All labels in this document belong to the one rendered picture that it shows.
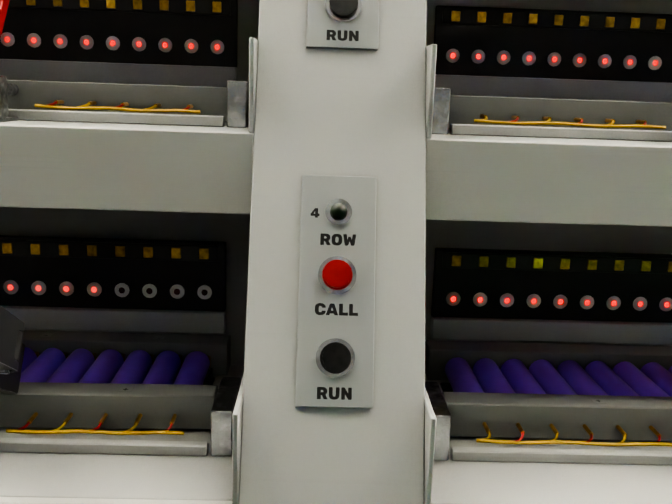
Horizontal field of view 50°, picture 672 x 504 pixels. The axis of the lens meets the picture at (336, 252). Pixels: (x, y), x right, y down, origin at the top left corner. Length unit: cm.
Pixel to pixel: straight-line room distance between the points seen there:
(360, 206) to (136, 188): 12
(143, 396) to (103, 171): 14
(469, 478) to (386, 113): 21
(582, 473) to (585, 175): 17
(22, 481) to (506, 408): 27
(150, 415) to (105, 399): 3
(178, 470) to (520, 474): 19
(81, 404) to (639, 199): 34
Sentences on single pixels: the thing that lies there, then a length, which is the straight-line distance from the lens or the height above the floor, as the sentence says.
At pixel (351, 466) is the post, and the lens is 38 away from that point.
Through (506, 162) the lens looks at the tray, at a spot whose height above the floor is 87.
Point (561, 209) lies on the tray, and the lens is 42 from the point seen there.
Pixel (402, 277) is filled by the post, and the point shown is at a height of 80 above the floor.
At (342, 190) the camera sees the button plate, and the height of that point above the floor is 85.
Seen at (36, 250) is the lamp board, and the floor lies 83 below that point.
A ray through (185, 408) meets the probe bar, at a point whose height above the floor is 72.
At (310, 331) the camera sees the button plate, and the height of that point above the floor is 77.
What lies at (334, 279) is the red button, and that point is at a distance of 37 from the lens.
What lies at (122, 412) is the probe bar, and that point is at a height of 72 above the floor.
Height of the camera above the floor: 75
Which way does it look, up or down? 9 degrees up
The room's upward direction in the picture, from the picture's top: 1 degrees clockwise
